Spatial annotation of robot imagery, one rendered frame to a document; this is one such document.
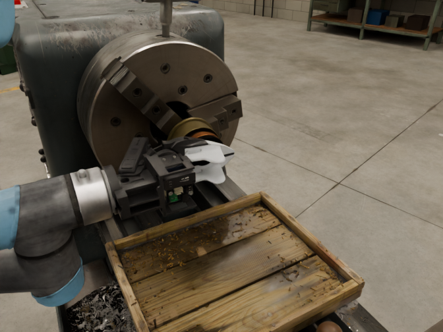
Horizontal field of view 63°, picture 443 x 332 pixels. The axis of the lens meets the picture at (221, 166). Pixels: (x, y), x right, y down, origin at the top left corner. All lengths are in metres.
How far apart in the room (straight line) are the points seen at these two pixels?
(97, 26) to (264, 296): 0.61
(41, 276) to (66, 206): 0.11
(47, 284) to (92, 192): 0.15
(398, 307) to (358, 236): 0.47
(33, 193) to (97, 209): 0.08
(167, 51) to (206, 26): 0.23
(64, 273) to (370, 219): 1.96
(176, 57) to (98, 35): 0.19
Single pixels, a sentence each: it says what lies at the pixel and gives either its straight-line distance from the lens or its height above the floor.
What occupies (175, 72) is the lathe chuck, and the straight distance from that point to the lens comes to 0.69.
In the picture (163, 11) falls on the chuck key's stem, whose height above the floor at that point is 1.28.
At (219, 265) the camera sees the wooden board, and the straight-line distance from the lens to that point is 0.68.
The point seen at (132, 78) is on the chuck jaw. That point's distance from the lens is 0.63.
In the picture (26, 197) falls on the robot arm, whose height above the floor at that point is 1.11.
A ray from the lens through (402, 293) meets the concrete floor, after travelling 1.97.
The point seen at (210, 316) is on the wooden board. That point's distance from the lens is 0.61.
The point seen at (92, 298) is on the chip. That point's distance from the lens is 1.08.
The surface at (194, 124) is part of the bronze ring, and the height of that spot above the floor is 1.12.
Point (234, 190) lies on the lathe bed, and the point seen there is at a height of 0.86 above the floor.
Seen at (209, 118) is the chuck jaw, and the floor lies 1.11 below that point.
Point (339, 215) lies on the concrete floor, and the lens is 2.29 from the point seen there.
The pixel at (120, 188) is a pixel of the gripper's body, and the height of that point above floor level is 1.10.
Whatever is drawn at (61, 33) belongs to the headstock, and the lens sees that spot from 0.80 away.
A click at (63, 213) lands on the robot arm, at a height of 1.09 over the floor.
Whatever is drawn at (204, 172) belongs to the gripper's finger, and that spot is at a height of 1.07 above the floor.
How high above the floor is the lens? 1.38
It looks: 32 degrees down
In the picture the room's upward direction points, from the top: straight up
